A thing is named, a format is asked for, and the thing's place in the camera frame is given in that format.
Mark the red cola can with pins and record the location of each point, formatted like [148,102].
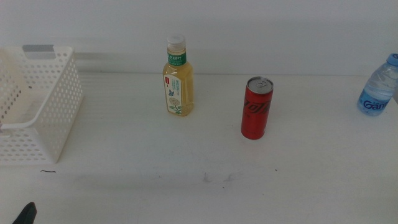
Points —
[256,118]

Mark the white perforated plastic basket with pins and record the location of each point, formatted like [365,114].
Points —
[59,109]

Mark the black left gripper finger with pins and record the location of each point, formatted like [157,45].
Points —
[28,214]

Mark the clear water bottle blue label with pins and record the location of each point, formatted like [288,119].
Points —
[376,93]

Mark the yellow tea bottle green label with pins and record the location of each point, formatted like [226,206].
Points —
[183,93]

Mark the small black thread scrap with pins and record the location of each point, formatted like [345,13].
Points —
[48,171]

